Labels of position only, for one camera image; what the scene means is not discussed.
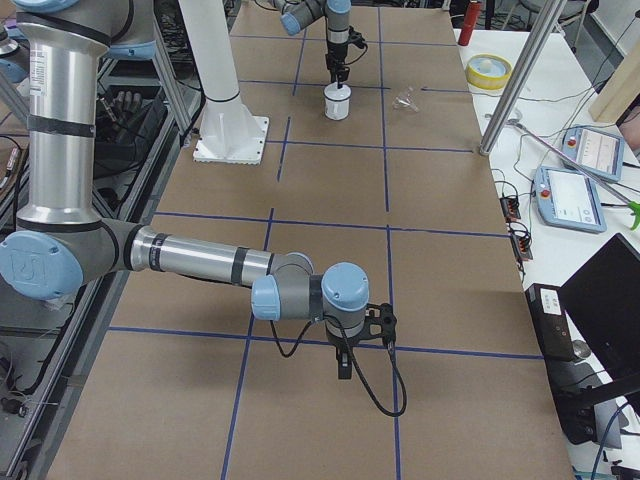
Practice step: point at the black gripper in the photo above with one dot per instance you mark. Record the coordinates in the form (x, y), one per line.
(335, 53)
(343, 346)

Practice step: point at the clear plastic funnel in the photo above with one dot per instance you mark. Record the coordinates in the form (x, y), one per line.
(405, 101)

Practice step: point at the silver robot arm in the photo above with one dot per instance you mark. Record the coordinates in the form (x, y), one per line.
(296, 16)
(61, 243)

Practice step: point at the white cup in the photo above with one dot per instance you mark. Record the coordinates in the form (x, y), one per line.
(337, 101)

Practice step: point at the blue tape strip lengthwise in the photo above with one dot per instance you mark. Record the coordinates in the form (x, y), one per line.
(395, 378)

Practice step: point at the yellow tape roll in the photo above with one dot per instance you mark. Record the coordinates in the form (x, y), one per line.
(488, 72)

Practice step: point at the red bottle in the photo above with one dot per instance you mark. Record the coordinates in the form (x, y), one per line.
(471, 16)

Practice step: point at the orange connector block near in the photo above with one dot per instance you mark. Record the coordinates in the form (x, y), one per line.
(521, 244)

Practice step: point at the orange connector block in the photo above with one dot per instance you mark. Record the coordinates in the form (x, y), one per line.
(521, 244)
(510, 208)

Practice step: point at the orange connector block far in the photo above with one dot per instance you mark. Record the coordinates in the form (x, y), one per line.
(510, 208)

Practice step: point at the blue tape strip crosswise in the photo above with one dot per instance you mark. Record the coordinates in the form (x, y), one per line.
(402, 348)

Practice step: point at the black computer box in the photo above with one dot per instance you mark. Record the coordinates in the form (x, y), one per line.
(583, 402)

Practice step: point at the near teach pendant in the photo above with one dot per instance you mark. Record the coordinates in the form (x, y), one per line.
(568, 199)

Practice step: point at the teach pendant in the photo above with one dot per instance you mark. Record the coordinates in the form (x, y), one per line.
(598, 151)
(568, 199)

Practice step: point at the black laptop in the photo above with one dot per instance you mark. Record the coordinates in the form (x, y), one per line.
(602, 300)

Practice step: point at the silver grabber stick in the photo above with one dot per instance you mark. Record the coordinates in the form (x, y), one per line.
(569, 162)

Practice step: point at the far teach pendant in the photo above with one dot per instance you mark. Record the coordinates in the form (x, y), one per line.
(598, 151)

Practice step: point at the wooden board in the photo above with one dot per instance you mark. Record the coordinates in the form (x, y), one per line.
(620, 91)

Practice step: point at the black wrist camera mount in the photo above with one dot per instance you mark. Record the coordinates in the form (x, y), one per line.
(380, 324)

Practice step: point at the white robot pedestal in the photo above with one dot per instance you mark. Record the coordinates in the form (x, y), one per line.
(228, 131)

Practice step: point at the silver aluminium post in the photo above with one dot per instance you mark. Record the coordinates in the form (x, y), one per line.
(542, 28)

